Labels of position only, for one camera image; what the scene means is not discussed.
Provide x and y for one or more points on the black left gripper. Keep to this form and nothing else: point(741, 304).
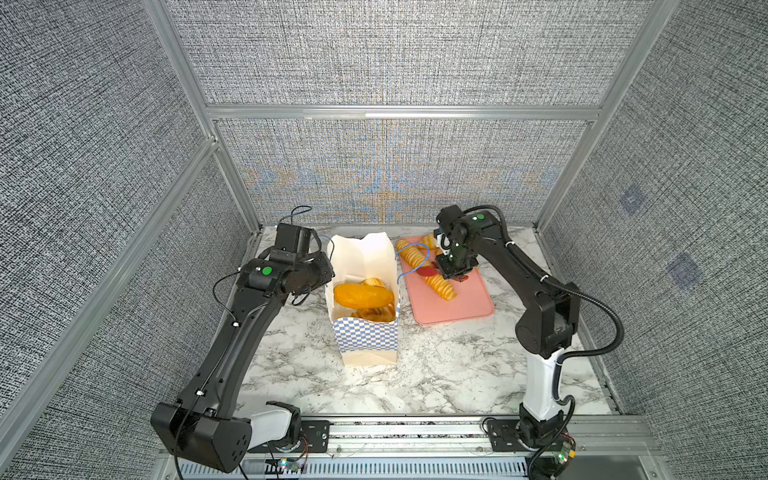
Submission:
point(327, 272)

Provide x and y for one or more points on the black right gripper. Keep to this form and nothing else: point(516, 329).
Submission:
point(449, 272)

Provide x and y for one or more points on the croissant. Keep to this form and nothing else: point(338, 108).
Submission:
point(429, 241)

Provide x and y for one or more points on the long twisted bread stick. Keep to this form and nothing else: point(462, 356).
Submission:
point(419, 257)

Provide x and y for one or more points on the checkered paper bread bag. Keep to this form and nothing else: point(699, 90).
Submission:
point(363, 343)

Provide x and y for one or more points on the oval french bread loaf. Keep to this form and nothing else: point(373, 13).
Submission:
point(358, 296)

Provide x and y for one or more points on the ring bread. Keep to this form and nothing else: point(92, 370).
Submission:
point(379, 314)
point(374, 282)

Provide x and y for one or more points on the red silicone kitchen tongs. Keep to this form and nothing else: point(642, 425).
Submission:
point(427, 271)

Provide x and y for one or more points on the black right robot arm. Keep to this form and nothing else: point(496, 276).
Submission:
point(545, 329)

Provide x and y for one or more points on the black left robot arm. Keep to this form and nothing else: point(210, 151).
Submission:
point(200, 425)

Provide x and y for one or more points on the pink plastic tray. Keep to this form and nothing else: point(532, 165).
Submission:
point(434, 299)

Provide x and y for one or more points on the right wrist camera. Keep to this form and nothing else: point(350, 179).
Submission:
point(443, 242)

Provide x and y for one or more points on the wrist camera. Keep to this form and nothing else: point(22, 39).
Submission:
point(293, 242)
point(443, 242)

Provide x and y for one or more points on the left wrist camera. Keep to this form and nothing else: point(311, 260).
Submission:
point(293, 242)

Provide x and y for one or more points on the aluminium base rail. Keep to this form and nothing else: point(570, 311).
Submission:
point(458, 447)

